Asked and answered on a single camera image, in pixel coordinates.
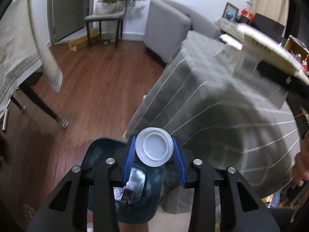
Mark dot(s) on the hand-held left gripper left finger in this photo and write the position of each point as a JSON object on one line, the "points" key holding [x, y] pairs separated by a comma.
{"points": [[128, 162]]}

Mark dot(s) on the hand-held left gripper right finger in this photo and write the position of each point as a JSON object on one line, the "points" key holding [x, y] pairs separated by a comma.
{"points": [[179, 164]]}

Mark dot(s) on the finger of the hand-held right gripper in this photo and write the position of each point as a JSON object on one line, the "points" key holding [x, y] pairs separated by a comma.
{"points": [[293, 83]]}

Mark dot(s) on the black silver foil bag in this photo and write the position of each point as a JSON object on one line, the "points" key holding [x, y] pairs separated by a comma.
{"points": [[135, 186]]}

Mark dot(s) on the white plastic lid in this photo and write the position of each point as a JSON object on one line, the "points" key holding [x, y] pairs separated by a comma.
{"points": [[154, 147]]}

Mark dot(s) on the dark teal trash bin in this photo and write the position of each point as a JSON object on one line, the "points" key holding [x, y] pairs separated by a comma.
{"points": [[149, 203]]}

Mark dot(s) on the white cardboard box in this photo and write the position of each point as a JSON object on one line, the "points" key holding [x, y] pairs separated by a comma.
{"points": [[248, 60]]}

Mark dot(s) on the person's right hand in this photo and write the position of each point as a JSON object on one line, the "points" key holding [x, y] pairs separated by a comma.
{"points": [[300, 169]]}

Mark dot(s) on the wooden desk organiser box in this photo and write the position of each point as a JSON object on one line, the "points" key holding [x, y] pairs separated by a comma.
{"points": [[298, 47]]}

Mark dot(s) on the grey checked tablecloth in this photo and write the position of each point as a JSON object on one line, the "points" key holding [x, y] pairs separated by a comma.
{"points": [[217, 130]]}

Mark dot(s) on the black monitor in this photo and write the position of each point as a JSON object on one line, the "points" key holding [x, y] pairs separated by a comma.
{"points": [[268, 23]]}

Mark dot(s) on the beige curtain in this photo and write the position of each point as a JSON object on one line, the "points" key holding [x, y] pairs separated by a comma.
{"points": [[270, 0]]}

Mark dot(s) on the small blue globe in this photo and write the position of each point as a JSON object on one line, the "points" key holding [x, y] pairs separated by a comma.
{"points": [[230, 15]]}

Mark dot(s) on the dark wooden table leg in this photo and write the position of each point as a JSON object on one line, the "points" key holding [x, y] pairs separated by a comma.
{"points": [[41, 99], [18, 104]]}

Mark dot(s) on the flat cardboard box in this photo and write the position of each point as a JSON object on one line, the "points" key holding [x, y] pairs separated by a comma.
{"points": [[82, 42]]}

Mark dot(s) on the white paper roll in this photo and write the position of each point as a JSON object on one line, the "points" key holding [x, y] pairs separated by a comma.
{"points": [[5, 120]]}

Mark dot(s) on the grey armchair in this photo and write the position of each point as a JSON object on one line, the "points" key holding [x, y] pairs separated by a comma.
{"points": [[164, 29]]}

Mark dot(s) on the grey dining chair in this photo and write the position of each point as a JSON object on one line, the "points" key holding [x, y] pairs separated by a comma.
{"points": [[106, 17]]}

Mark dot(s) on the potted plant white pot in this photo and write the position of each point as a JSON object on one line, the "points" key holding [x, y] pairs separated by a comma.
{"points": [[105, 7], [125, 1]]}

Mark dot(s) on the beige patterned tablecloth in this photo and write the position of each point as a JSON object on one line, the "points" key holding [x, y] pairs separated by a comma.
{"points": [[17, 43]]}

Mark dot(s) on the grey green door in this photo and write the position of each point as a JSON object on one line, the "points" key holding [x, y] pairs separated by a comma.
{"points": [[70, 9]]}

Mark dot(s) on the picture frame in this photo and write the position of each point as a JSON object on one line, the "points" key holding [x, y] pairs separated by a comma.
{"points": [[232, 6]]}

